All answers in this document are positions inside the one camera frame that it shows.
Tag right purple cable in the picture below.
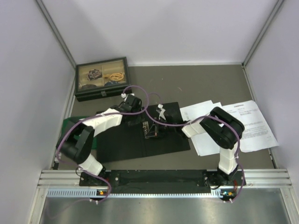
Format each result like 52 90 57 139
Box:
143 92 246 203

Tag white folder black inside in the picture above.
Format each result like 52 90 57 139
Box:
96 102 190 163

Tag dark green glass-lid box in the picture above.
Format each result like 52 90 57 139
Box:
74 57 130 102

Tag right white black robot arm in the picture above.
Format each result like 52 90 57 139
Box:
156 104 245 186

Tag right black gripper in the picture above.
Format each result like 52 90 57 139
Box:
147 117 176 138

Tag metal folder clip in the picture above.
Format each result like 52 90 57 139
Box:
142 121 158 139

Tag blank white paper sheets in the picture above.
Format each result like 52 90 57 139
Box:
180 100 222 156

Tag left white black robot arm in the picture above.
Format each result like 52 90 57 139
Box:
56 94 142 185

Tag purple cable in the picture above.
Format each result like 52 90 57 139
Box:
56 85 150 203
143 92 246 203

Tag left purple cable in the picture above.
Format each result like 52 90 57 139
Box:
56 85 150 203

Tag printed white paper sheets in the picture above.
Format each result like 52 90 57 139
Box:
222 100 278 153

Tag aluminium rail frame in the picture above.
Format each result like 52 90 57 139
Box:
37 169 292 189

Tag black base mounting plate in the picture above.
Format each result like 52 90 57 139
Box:
79 169 248 190

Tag green folded t-shirt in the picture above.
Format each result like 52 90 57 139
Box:
61 116 97 150

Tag grey slotted cable duct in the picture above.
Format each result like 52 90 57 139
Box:
46 188 235 198

